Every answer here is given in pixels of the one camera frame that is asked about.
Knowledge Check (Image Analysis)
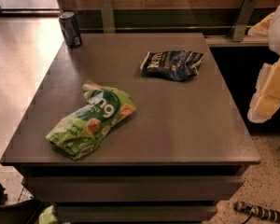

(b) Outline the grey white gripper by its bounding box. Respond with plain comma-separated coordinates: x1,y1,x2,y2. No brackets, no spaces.
247,5,280,123

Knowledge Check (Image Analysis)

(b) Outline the green rice chip bag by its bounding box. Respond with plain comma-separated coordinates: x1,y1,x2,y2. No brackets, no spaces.
46,80,136,161

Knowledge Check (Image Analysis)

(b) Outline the dark blue chip bag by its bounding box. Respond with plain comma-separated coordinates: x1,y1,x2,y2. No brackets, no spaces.
140,50,204,81

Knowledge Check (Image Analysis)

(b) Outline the blue pepsi can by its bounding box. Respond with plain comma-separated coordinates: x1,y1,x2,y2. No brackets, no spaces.
59,11,82,48

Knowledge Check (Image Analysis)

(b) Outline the dark bin with green bag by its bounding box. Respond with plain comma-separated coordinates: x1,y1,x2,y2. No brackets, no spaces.
0,183,60,224

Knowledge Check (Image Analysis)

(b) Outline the black white striped tool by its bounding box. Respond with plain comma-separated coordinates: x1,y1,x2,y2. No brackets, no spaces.
233,201,280,224

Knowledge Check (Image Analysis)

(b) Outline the grey drawer cabinet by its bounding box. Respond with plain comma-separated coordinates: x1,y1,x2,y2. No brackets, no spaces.
1,34,260,223

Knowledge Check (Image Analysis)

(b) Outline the right metal bracket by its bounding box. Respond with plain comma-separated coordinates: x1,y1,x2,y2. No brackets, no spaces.
230,0,258,42

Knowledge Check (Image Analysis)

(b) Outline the metal bracket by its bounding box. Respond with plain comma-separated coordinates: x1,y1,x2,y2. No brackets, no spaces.
99,0,115,34
230,0,258,42

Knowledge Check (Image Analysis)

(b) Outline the left metal bracket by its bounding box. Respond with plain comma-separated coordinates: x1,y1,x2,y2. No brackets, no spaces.
99,0,115,34

